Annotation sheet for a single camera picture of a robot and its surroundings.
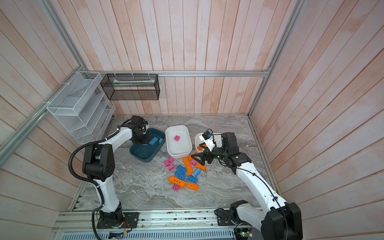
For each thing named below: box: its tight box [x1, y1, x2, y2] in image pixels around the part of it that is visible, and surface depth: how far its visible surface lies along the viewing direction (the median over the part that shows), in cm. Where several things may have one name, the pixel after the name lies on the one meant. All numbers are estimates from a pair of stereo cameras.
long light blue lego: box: [148, 136, 159, 146], surface depth 105 cm
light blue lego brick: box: [192, 168, 202, 178], surface depth 89 cm
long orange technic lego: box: [167, 175, 187, 189], surface depth 87 cm
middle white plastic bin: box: [165, 125, 193, 159], surface depth 106 cm
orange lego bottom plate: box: [187, 181, 199, 191], surface depth 86 cm
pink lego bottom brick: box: [172, 183, 180, 192], surface depth 84 cm
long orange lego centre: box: [183, 156, 193, 176], surface depth 95 cm
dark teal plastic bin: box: [129, 128, 166, 163], surface depth 100 cm
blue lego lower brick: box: [186, 175, 198, 185], surface depth 87 cm
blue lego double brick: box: [174, 165, 188, 181], surface depth 90 cm
